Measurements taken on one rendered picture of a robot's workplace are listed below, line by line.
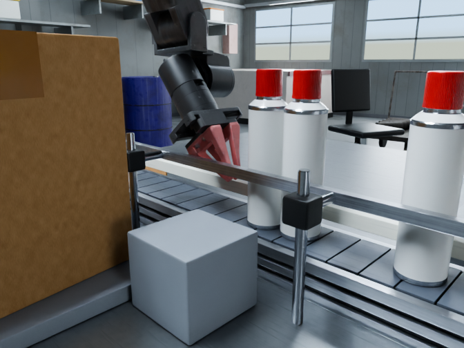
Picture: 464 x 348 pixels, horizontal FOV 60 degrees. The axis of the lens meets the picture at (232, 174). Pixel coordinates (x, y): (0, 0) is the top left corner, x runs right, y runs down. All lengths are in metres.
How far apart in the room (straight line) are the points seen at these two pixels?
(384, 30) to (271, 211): 8.41
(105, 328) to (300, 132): 0.30
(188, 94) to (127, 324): 0.32
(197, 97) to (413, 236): 0.34
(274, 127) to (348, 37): 8.67
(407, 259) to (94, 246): 0.34
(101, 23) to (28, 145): 7.28
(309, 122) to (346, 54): 8.68
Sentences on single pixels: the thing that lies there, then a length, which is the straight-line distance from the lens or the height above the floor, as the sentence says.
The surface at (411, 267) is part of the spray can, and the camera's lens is 0.45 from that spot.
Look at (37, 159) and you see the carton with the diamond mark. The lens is 0.44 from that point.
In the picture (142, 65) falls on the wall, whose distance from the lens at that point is 8.17.
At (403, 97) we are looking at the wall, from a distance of 8.76.
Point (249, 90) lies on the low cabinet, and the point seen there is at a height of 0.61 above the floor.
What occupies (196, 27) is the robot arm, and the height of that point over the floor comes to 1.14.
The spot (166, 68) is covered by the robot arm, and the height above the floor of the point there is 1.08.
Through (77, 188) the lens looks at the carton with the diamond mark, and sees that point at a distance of 0.47.
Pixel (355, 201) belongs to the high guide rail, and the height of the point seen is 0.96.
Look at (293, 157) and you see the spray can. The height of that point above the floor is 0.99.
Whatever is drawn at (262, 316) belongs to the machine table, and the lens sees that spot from 0.46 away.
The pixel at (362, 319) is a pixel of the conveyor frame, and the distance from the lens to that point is 0.46.
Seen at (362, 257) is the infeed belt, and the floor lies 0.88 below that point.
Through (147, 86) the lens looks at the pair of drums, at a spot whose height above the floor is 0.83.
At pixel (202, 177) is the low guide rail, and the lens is 0.69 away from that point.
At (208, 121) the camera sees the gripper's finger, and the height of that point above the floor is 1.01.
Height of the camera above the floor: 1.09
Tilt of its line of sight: 15 degrees down
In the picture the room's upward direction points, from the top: straight up
